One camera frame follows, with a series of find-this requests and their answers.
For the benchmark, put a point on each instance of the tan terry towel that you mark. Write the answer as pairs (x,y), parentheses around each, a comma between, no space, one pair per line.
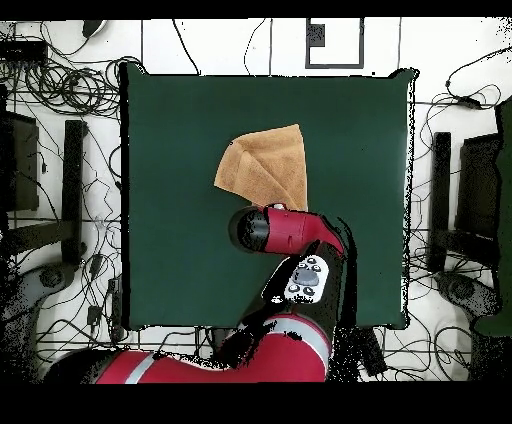
(268,164)

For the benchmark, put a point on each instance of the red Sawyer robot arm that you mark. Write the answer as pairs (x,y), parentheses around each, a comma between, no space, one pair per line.
(288,236)

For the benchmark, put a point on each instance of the flat black box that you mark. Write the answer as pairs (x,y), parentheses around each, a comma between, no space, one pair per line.
(24,50)

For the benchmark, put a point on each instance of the dark green table cloth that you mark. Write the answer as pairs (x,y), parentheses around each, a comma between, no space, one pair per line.
(180,260)

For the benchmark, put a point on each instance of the black power strip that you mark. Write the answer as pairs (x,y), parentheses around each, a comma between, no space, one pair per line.
(116,308)
(374,354)

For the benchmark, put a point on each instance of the black power adapter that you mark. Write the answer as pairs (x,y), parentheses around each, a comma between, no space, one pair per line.
(94,316)
(468,102)
(96,264)

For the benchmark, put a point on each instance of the black equipment box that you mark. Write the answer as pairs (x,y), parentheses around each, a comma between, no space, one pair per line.
(478,184)
(24,168)

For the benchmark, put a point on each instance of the grey office chair base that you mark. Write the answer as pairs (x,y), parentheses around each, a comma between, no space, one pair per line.
(462,290)
(52,277)

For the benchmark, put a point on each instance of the green hanging cloth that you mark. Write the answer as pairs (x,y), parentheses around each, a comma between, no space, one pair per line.
(504,200)

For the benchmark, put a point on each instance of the person's foot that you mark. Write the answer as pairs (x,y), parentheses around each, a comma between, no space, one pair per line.
(92,27)

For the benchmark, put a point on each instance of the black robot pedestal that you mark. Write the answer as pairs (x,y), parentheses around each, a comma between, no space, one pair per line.
(222,338)

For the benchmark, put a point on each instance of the black stand frame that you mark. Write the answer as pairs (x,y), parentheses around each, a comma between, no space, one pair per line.
(72,192)
(440,200)

